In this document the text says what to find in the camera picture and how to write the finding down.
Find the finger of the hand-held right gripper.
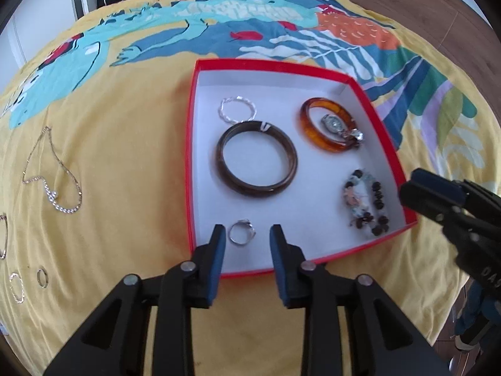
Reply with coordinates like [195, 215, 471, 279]
[409, 168, 467, 206]
[398, 182, 449, 228]

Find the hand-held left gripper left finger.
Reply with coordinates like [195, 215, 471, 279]
[43, 224, 227, 376]

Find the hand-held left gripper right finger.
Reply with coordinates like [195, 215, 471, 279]
[269, 224, 452, 376]

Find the beaded bracelet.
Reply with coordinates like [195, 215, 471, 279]
[342, 169, 391, 238]

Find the silver ring with stone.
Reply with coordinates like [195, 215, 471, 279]
[228, 219, 257, 246]

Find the red cardboard box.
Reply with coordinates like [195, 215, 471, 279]
[186, 59, 419, 281]

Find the dark brown bangle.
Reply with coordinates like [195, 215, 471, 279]
[215, 121, 299, 197]

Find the silver wristwatch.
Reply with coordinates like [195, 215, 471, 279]
[321, 113, 366, 148]

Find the orange amber bangle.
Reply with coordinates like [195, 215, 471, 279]
[300, 97, 363, 154]

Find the large twisted silver bracelet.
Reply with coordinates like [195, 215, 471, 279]
[218, 95, 257, 123]

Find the yellow printed blanket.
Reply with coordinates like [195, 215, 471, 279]
[0, 0, 491, 376]

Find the thin gold bangle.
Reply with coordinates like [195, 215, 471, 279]
[0, 215, 9, 260]

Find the white door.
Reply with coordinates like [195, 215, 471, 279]
[8, 0, 81, 65]

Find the thin chain necklace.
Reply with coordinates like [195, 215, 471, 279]
[21, 126, 84, 216]

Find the silver twisted ring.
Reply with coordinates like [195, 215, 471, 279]
[8, 272, 28, 305]

